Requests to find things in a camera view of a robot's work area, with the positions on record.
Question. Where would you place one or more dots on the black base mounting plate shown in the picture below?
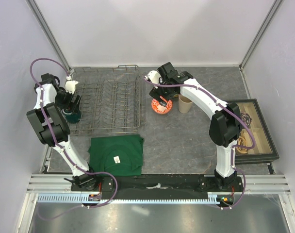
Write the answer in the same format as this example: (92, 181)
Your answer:
(156, 186)

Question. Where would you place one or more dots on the beige cup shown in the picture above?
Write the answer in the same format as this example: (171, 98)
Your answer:
(185, 104)

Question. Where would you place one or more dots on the white red pattern bowl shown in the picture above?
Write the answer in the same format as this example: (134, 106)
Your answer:
(158, 108)

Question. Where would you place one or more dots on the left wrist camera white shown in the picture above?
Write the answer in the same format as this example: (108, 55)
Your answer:
(70, 85)

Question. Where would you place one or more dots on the grey wire dish rack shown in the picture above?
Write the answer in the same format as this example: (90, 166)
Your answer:
(111, 99)

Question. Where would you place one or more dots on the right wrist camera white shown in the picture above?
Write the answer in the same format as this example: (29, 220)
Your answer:
(153, 77)

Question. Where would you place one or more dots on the dark green mug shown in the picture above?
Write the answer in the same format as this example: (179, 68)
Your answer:
(72, 117)

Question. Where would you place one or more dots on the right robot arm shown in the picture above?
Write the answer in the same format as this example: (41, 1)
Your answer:
(224, 118)

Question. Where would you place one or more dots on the black glass lid box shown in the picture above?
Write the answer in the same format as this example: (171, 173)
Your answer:
(264, 150)

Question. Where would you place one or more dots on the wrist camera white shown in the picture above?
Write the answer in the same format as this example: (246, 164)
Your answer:
(153, 77)
(70, 85)

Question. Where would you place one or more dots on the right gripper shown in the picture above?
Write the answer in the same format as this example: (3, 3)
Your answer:
(155, 92)

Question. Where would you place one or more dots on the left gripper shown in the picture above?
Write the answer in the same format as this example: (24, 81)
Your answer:
(72, 107)

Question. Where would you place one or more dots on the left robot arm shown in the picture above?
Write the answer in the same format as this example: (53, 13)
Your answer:
(55, 109)

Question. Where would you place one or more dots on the folded green cloth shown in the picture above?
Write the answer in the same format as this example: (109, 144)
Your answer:
(119, 155)

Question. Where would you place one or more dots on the blue slotted cable duct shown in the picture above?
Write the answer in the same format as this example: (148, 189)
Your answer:
(97, 199)

